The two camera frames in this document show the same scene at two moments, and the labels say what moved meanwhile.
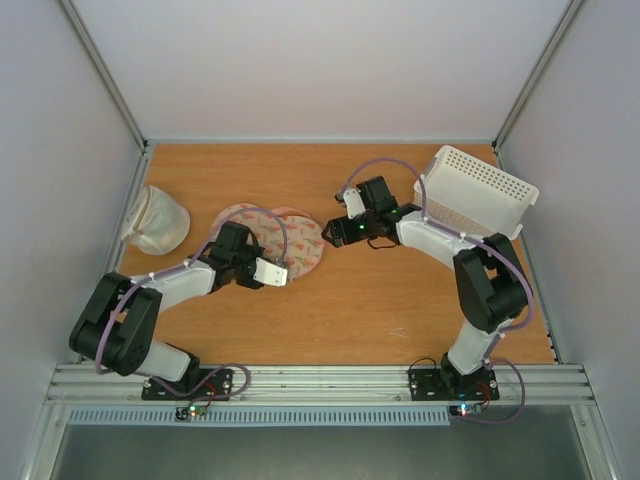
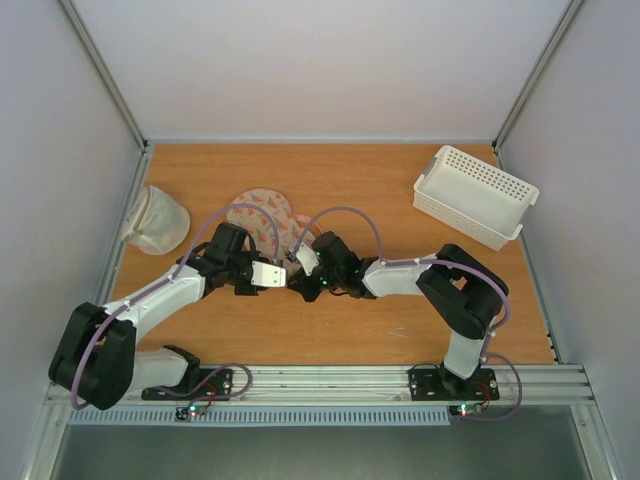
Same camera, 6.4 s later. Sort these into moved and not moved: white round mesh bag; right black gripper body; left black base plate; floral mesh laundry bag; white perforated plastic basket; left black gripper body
Moved: right black gripper body; floral mesh laundry bag
Not moved: left black base plate; white round mesh bag; left black gripper body; white perforated plastic basket
